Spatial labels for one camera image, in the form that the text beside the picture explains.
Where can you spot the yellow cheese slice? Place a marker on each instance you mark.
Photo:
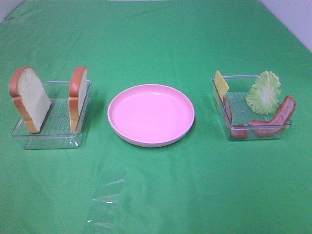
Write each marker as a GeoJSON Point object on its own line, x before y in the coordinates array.
{"type": "Point", "coordinates": [221, 85]}

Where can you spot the bacon strip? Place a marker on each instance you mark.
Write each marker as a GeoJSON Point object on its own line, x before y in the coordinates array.
{"type": "Point", "coordinates": [236, 133]}
{"type": "Point", "coordinates": [281, 117]}

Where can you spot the bread slice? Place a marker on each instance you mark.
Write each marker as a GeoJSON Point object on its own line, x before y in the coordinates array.
{"type": "Point", "coordinates": [77, 94]}
{"type": "Point", "coordinates": [29, 97]}

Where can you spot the green lettuce leaf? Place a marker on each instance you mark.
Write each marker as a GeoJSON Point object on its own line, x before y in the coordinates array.
{"type": "Point", "coordinates": [262, 98]}

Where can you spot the pink round plate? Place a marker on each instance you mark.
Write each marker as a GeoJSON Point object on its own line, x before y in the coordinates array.
{"type": "Point", "coordinates": [151, 115]}

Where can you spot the right clear plastic tray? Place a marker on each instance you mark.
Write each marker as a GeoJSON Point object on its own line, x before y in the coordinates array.
{"type": "Point", "coordinates": [239, 85]}

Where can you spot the clear plastic tray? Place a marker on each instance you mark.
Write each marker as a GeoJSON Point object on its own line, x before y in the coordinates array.
{"type": "Point", "coordinates": [55, 131]}
{"type": "Point", "coordinates": [239, 85]}

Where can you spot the green tablecloth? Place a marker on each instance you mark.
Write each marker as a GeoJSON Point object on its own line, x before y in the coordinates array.
{"type": "Point", "coordinates": [203, 184]}

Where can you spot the left clear plastic tray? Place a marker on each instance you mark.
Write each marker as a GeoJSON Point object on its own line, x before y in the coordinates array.
{"type": "Point", "coordinates": [55, 131]}

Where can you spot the clear plastic film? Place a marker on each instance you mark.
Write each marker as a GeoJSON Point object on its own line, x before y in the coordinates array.
{"type": "Point", "coordinates": [105, 202]}

